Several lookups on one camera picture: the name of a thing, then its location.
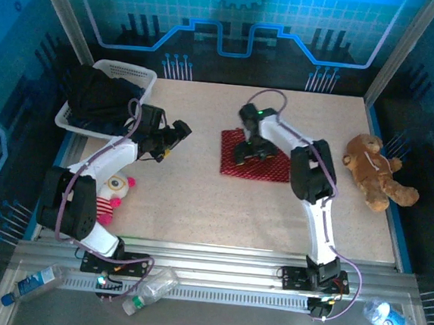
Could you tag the black skirt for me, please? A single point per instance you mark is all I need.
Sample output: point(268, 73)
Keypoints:
point(97, 95)

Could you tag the black controller board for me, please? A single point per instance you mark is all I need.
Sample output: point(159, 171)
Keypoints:
point(317, 307)

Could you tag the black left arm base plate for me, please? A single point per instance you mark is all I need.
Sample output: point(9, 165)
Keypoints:
point(90, 261)

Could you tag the white pink plush doll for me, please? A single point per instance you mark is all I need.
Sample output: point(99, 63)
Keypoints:
point(116, 184)

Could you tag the aluminium frame rail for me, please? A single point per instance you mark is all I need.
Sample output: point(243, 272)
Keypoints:
point(212, 257)

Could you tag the white plastic mesh basket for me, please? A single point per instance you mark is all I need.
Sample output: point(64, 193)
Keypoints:
point(133, 72)

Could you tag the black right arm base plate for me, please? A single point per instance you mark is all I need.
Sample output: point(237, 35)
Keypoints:
point(294, 277)

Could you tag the aluminium frame post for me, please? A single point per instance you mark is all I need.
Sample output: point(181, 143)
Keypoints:
point(62, 14)
point(401, 49)

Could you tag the brown teddy bear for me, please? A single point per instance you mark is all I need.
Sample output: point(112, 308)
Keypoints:
point(375, 172)

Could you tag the clear bottle green cap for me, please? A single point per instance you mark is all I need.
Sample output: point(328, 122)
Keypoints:
point(161, 279)

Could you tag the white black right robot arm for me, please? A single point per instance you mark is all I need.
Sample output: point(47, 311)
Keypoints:
point(312, 224)

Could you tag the red polka dot skirt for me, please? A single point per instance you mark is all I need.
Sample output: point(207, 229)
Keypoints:
point(261, 172)

